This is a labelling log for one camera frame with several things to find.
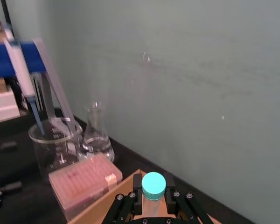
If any plain pale wall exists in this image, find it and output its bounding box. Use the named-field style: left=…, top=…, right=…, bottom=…
left=0, top=0, right=280, bottom=224

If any blue and clear pipette stand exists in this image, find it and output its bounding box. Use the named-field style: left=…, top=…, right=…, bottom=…
left=0, top=38, right=83, bottom=143

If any black bar with silver ends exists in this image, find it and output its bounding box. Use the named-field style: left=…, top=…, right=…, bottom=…
left=0, top=181, right=23, bottom=205
left=0, top=138, right=17, bottom=154

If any clear glass conical flask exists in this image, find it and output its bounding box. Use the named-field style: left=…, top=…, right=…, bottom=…
left=80, top=101, right=115, bottom=163

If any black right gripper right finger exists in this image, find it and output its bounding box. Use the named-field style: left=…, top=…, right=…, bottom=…
left=163, top=172, right=212, bottom=224

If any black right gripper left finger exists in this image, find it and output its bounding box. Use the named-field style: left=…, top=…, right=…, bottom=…
left=102, top=173, right=144, bottom=224

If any pink pipette tip box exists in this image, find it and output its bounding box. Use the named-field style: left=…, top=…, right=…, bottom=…
left=48, top=155, right=124, bottom=217

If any white pipette with blue tip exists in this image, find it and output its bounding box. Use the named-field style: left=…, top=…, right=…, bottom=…
left=2, top=28, right=46, bottom=136

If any clear glass beaker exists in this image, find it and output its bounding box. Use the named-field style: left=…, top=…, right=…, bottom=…
left=28, top=117, right=84, bottom=183

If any clear tube with teal cap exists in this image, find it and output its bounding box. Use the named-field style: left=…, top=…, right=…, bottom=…
left=141, top=172, right=167, bottom=220

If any black table cloth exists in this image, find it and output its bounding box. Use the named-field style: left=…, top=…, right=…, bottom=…
left=0, top=106, right=258, bottom=224

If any white box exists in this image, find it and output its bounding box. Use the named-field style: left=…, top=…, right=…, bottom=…
left=0, top=91, right=21, bottom=125

